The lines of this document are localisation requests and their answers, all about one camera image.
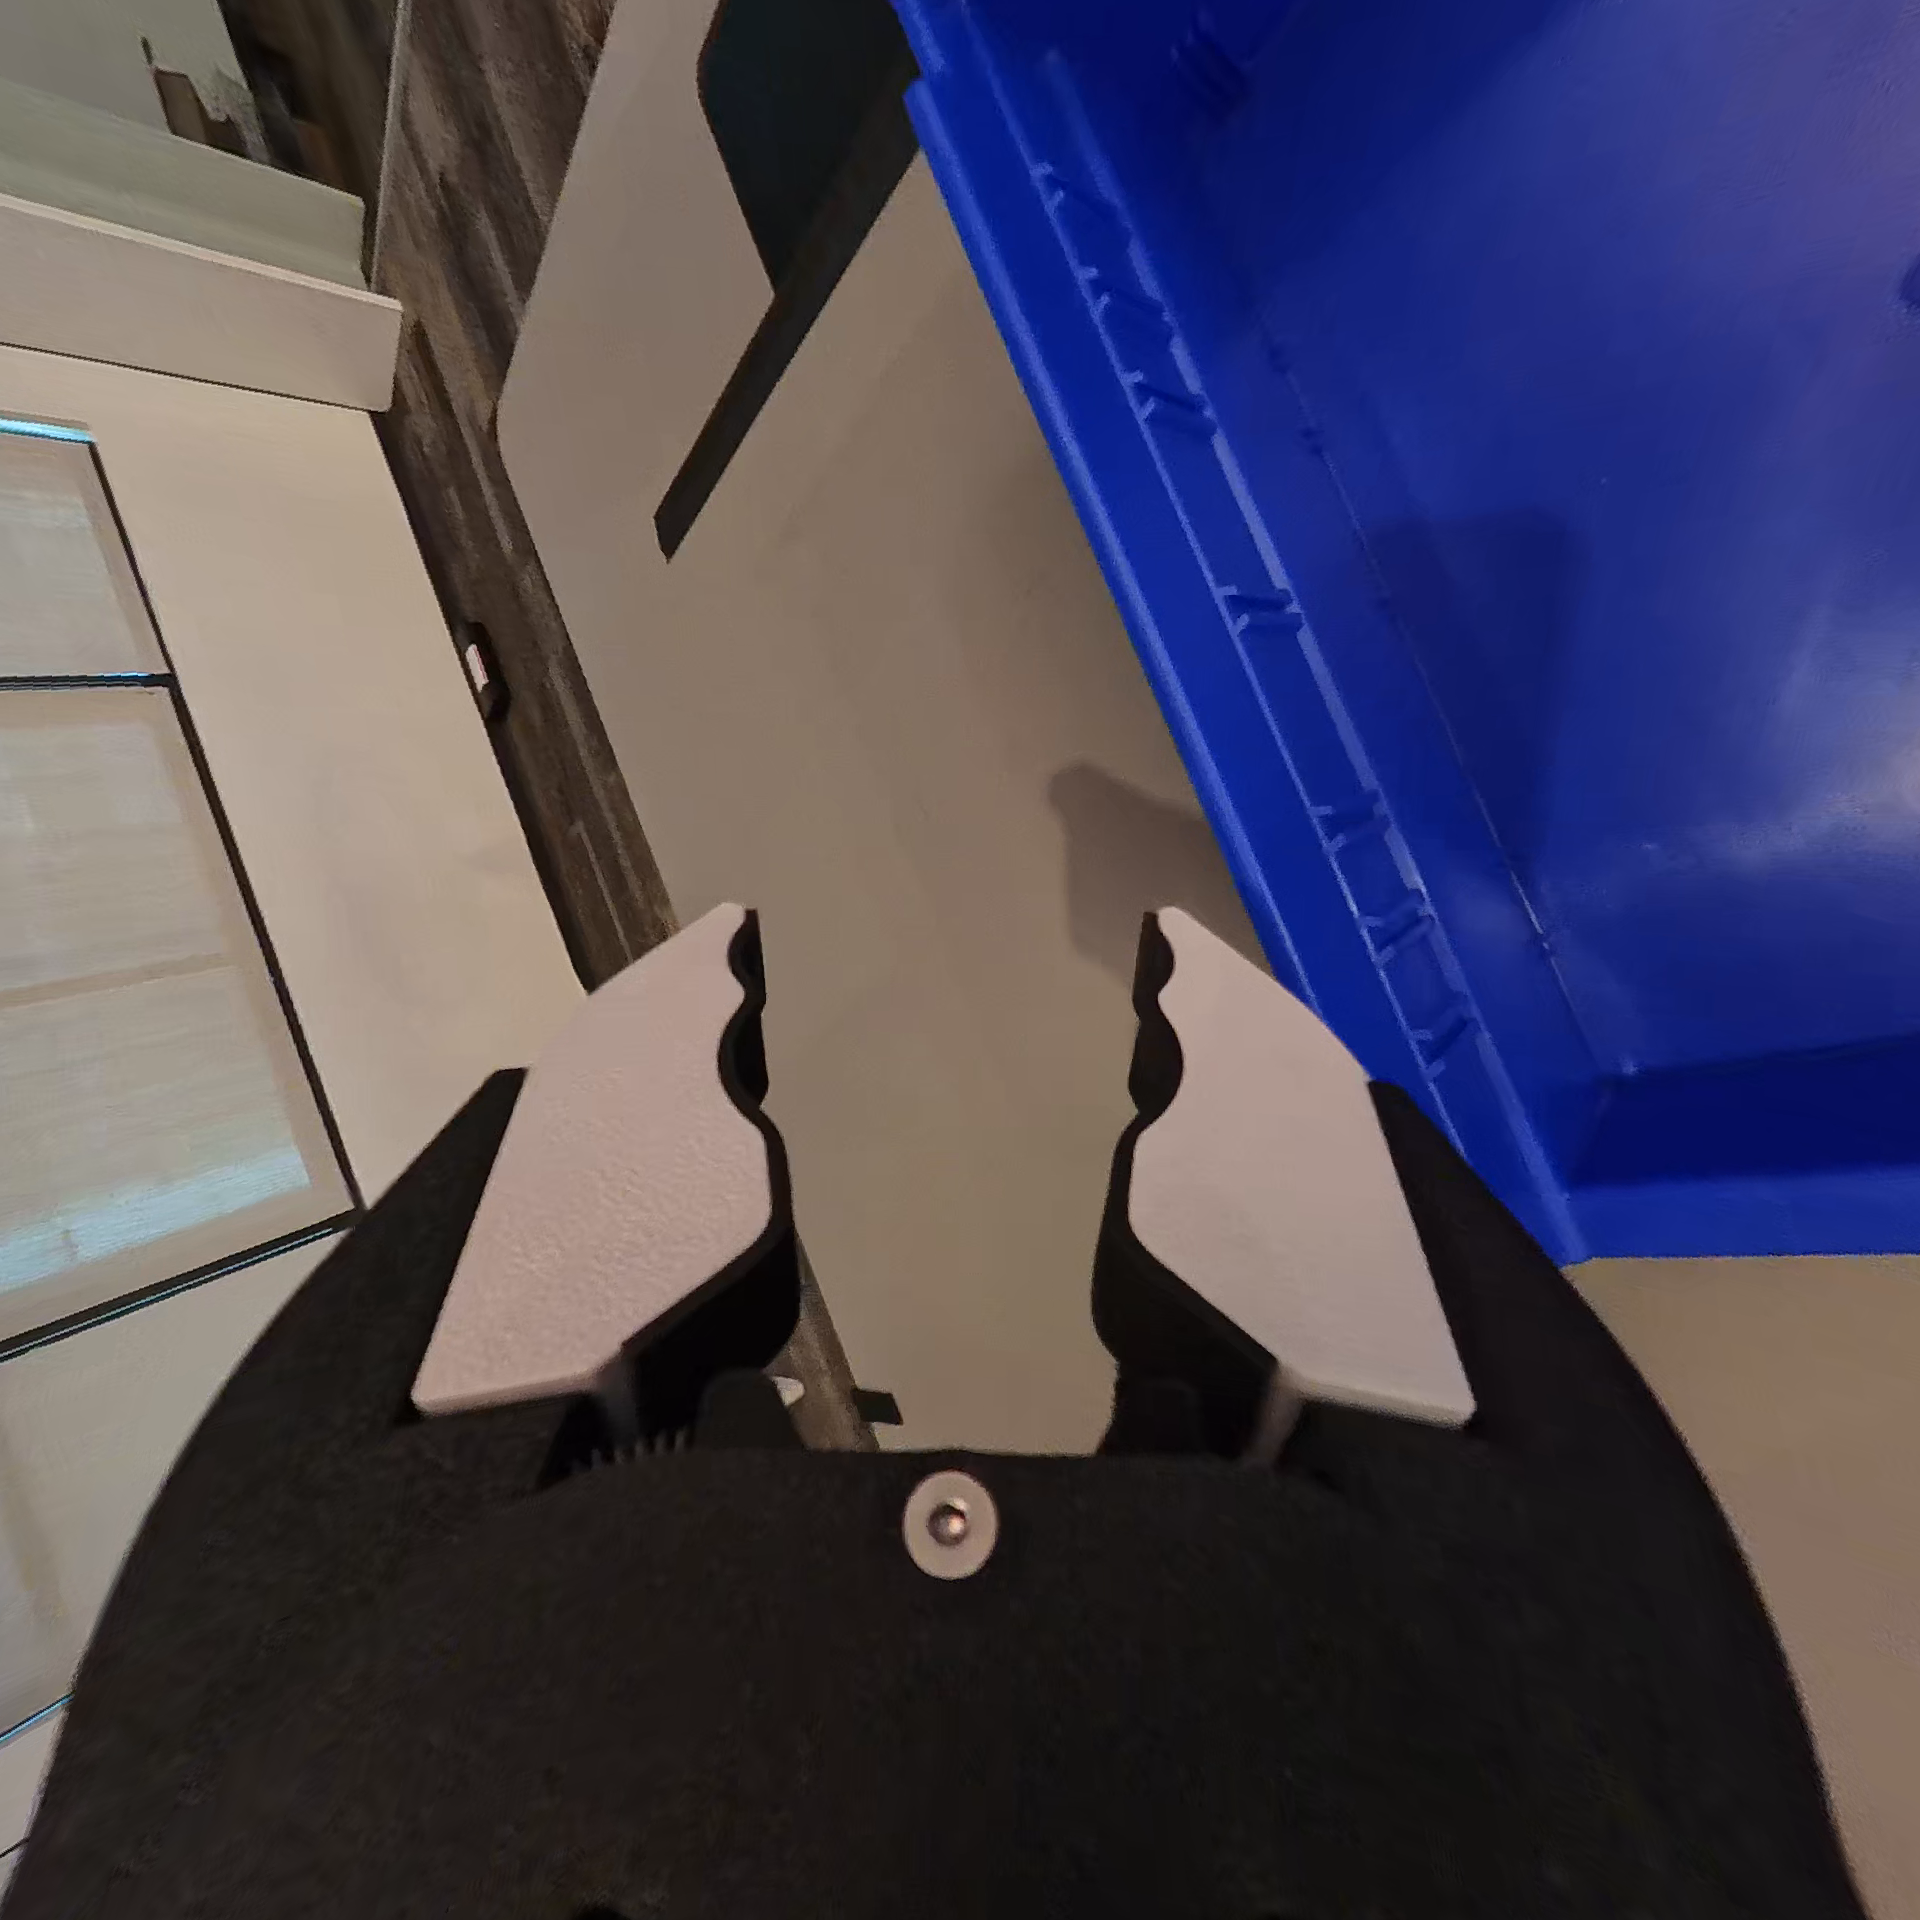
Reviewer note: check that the black flat mat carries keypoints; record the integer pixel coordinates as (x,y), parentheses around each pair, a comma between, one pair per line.
(797,211)

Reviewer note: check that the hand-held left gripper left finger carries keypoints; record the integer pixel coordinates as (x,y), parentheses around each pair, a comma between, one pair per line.
(603,1200)

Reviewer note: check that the large window with blinds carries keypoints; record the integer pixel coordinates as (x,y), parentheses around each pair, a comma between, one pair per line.
(123,961)

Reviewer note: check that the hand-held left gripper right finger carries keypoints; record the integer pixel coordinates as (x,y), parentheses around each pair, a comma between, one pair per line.
(1292,1217)

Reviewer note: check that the blue plastic bin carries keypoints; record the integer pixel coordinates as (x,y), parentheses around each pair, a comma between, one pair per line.
(1440,451)

